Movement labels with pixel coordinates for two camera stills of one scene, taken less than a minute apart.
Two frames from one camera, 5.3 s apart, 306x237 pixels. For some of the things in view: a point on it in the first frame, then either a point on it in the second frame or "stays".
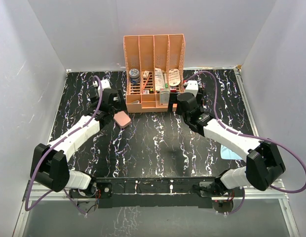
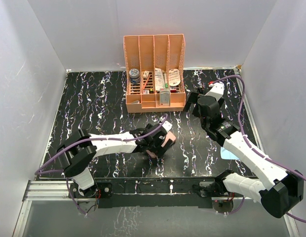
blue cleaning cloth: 226,153 stays
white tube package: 159,82 stays
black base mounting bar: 198,192 stays
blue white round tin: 134,77 stays
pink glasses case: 122,119 → 169,136
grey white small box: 164,95 stays
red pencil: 145,83 stays
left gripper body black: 120,105 → 156,147
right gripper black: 173,99 → 193,98
